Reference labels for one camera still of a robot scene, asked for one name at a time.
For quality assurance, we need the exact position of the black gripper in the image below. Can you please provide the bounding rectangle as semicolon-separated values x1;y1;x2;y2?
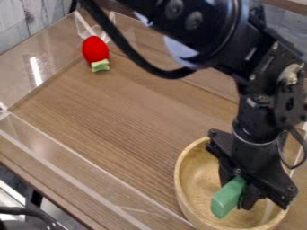
206;129;298;210

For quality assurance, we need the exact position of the green rectangular block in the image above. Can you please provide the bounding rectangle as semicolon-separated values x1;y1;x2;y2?
209;176;245;218

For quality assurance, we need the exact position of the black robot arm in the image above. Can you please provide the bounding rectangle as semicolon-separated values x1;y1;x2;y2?
78;0;307;209

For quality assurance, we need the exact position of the brown wooden bowl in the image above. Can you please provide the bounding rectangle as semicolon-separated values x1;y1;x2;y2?
173;137;288;230

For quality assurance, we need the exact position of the black table leg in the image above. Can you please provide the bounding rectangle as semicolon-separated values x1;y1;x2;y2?
29;190;42;207

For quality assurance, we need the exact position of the red plush strawberry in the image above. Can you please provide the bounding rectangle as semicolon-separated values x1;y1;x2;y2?
81;36;109;72

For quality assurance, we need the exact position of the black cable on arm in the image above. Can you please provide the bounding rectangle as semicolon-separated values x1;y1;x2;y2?
276;127;307;171

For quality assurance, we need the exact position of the black cable under table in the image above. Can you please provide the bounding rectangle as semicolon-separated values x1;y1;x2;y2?
0;206;61;230

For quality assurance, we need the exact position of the clear acrylic corner bracket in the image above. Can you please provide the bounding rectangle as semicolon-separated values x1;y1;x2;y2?
73;11;112;43

